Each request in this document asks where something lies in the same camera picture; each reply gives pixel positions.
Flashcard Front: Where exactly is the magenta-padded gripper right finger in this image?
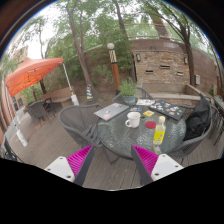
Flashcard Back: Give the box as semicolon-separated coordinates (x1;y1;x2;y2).
130;144;184;186

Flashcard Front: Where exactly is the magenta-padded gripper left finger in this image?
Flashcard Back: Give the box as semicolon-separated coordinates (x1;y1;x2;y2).
44;144;96;187

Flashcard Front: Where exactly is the clear bottle with yellow label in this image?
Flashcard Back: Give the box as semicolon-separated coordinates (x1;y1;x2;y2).
152;115;167;147

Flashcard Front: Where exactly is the flat round red coaster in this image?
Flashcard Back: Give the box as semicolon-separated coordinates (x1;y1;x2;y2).
144;120;157;130

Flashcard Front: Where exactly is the small yellow card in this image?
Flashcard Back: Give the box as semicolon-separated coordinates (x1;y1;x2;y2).
142;109;155;118

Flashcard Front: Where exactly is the white ceramic mug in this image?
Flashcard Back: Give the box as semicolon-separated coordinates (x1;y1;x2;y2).
124;111;142;129

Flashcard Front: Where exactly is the black laptop with stickers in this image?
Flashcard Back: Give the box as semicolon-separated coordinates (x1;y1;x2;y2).
148;100;187;121

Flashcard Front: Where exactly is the dark wicker chair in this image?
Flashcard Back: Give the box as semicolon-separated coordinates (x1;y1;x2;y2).
25;99;56;127

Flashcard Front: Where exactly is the white printed booklet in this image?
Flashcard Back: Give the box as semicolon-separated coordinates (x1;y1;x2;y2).
135;98;156;107

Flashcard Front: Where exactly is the white umbrella pole base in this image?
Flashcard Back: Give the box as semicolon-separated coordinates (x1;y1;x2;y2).
70;94;80;106

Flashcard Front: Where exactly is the wooden bench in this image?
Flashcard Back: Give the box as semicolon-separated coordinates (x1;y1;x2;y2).
40;86;74;105

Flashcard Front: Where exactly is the silver laptop with stickers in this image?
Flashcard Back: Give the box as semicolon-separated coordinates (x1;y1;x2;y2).
93;102;130;121

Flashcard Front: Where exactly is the blue yellow striped cone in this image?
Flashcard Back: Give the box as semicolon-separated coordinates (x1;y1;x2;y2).
85;84;95;101

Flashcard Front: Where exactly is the small round side table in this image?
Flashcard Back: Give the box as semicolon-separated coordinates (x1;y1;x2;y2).
212;94;224;116

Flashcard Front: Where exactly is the green plant in teal pot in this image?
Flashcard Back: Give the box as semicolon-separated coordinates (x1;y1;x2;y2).
118;77;138;107

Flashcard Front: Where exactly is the orange patio umbrella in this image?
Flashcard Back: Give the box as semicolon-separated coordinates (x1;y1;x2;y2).
4;57;64;98

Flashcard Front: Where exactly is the wooden lamp post, globe light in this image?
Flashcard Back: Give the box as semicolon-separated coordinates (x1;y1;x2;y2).
106;42;121;92

